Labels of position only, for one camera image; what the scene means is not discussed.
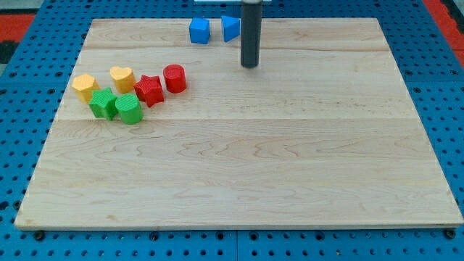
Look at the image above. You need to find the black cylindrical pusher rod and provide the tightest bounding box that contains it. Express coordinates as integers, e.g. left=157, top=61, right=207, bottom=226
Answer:
left=241, top=0, right=262, bottom=68

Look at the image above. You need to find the red cylinder block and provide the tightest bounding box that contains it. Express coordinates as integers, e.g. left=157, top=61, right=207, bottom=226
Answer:
left=163, top=64, right=187, bottom=94

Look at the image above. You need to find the blue triangular block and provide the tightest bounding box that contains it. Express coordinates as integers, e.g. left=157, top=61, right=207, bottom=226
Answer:
left=221, top=16, right=241, bottom=42

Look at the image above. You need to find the red star block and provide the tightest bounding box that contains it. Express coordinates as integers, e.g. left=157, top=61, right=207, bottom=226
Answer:
left=134, top=75, right=165, bottom=107

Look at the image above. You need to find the blue cube block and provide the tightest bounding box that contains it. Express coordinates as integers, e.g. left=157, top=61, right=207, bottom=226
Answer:
left=188, top=17, right=210, bottom=45

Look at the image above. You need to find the light wooden board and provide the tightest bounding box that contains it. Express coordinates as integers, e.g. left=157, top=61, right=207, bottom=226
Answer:
left=14, top=18, right=463, bottom=231

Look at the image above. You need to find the yellow heart block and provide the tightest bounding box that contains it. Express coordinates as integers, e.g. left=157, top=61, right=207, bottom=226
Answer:
left=109, top=66, right=136, bottom=94

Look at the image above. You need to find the green cylinder block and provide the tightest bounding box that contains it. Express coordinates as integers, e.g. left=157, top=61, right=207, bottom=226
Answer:
left=115, top=94, right=144, bottom=125

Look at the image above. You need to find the green star block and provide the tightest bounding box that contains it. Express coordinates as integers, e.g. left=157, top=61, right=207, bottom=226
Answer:
left=88, top=87, right=117, bottom=120

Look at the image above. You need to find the yellow hexagon block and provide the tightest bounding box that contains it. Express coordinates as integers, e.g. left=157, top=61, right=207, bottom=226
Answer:
left=71, top=74, right=100, bottom=104

